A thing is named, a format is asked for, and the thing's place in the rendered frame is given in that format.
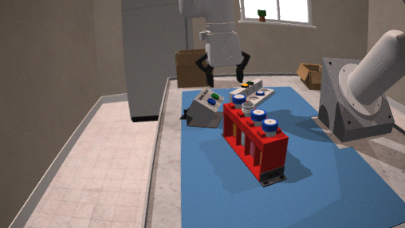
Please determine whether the grey metal bracket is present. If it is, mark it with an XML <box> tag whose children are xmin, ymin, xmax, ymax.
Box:
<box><xmin>259</xmin><ymin>166</ymin><xmax>287</xmax><ymax>187</ymax></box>

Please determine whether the beige tray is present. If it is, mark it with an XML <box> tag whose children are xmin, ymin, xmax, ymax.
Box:
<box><xmin>230</xmin><ymin>79</ymin><xmax>274</xmax><ymax>107</ymax></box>

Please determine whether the grey control panel with two buttons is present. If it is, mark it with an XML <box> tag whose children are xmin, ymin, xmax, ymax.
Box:
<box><xmin>180</xmin><ymin>87</ymin><xmax>224</xmax><ymax>128</ymax></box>

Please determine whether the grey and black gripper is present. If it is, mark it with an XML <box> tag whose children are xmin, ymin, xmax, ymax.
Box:
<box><xmin>195</xmin><ymin>31</ymin><xmax>250</xmax><ymax>88</ymax></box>

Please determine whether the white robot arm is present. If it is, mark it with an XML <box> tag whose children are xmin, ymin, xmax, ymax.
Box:
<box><xmin>179</xmin><ymin>0</ymin><xmax>405</xmax><ymax>116</ymax></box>

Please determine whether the blue flat mat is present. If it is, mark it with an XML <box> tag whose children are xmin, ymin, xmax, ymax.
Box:
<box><xmin>181</xmin><ymin>86</ymin><xmax>405</xmax><ymax>228</ymax></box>

